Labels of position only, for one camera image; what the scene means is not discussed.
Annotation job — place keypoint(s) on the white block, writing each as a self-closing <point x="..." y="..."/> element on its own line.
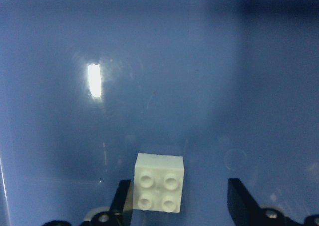
<point x="158" y="182"/>

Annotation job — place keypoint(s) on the blue plastic tray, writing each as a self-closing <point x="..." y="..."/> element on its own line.
<point x="85" y="85"/>

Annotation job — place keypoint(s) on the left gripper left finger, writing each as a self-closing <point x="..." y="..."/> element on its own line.
<point x="120" y="211"/>

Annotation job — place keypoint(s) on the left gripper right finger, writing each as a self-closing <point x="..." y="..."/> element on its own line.
<point x="245" y="211"/>

